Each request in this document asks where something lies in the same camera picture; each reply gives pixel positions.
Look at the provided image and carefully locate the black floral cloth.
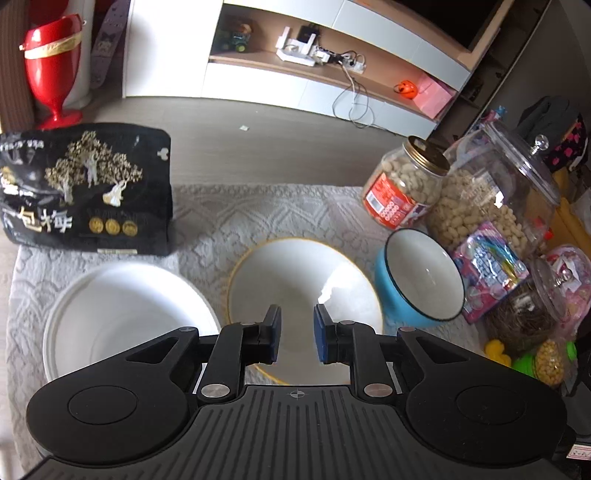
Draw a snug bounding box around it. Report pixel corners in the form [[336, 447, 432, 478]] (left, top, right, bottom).
[[516, 96, 589, 173]]

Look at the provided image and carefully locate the black snack bag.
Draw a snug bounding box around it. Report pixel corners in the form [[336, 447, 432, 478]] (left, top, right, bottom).
[[1, 123, 173, 256]]

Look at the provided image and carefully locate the pink candy bag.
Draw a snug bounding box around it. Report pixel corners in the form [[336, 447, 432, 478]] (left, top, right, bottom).
[[452, 221, 530, 324]]

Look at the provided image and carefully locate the white plastic tub bowl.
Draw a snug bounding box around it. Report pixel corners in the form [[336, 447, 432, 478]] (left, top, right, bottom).
[[42, 261, 221, 381]]

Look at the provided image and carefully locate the gold rimmed white bowl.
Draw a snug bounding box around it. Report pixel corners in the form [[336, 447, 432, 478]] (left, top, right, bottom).
[[226, 238, 384, 385]]

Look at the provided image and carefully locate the pink box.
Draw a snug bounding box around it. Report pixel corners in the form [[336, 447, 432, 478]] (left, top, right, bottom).
[[413, 73, 457, 120]]

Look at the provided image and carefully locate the blue enamel bowl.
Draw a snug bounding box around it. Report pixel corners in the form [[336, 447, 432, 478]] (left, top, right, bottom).
[[374, 228, 465, 328]]

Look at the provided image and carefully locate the red trash bin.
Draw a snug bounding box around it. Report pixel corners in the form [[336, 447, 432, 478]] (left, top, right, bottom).
[[19, 14, 84, 130]]

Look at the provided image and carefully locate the grey skateboard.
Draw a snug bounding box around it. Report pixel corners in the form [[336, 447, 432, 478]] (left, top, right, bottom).
[[90, 0, 130, 90]]

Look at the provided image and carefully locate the white lace tablecloth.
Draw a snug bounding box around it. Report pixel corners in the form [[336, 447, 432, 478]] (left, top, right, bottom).
[[4, 183, 491, 471]]

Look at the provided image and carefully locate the white router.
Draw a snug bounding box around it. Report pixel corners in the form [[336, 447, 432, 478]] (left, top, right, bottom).
[[274, 24, 332, 67]]

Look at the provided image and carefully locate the white shelf cabinet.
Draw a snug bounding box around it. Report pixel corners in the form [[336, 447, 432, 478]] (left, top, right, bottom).
[[121, 0, 516, 139]]

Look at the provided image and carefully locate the peanut jar red label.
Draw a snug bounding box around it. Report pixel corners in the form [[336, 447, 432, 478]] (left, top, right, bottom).
[[361, 136, 450, 230]]

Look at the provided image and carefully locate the white power cable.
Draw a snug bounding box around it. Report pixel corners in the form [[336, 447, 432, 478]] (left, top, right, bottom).
[[330, 52, 385, 130]]

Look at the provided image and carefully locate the orange pumpkin toy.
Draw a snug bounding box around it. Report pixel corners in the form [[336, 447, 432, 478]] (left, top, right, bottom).
[[393, 80, 418, 100]]

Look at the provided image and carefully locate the toy tractor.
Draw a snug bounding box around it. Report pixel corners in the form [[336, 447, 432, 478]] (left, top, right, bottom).
[[214, 22, 252, 53]]

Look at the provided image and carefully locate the sunflower seed jar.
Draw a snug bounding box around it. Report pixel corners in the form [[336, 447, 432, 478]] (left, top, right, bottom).
[[483, 258, 567, 357]]

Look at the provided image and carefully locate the large clear glass jar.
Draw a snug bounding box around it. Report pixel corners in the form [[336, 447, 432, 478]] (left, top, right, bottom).
[[426, 121, 560, 259]]

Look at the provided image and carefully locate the yellow rubber duck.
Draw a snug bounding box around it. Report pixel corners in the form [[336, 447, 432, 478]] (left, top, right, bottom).
[[484, 339, 512, 368]]

